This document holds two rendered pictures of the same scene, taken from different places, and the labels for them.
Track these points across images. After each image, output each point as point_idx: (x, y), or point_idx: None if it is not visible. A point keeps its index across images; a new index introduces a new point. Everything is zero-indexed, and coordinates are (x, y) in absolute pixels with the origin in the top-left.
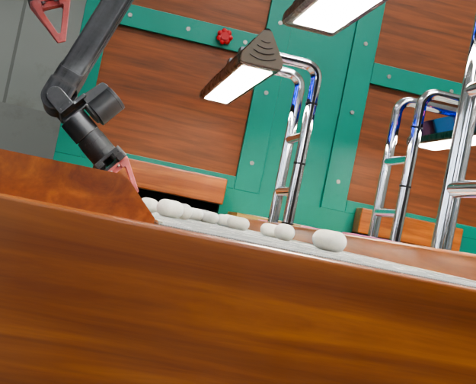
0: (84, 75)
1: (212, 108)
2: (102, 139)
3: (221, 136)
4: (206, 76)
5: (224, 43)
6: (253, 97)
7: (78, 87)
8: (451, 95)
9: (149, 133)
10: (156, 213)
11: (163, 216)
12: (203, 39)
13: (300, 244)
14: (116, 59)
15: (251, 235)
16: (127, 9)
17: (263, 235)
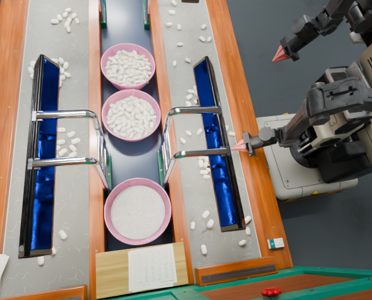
0: (284, 127)
1: (238, 294)
2: (256, 136)
3: (218, 293)
4: (261, 296)
5: (266, 297)
6: (207, 297)
7: (283, 131)
8: (73, 111)
9: (271, 282)
10: (208, 56)
11: (203, 23)
12: (289, 293)
13: (177, 13)
14: (340, 280)
15: (186, 15)
16: (296, 118)
17: (181, 47)
